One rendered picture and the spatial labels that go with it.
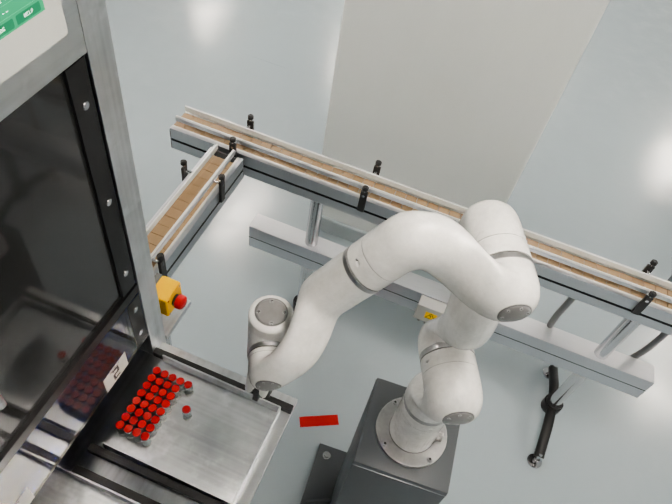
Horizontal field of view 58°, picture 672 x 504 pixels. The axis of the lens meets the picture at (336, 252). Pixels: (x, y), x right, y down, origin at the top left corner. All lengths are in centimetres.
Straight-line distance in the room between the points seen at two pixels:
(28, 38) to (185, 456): 103
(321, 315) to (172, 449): 67
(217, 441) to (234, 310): 130
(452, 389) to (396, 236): 44
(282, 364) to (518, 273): 42
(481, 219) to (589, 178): 299
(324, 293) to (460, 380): 39
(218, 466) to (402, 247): 84
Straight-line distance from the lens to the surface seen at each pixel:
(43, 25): 90
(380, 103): 252
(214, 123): 222
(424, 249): 92
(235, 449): 157
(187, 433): 159
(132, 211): 127
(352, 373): 268
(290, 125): 369
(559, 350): 238
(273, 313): 111
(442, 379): 127
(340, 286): 99
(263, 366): 108
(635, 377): 245
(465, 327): 112
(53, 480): 161
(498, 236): 99
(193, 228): 189
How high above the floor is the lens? 235
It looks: 51 degrees down
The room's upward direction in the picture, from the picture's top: 12 degrees clockwise
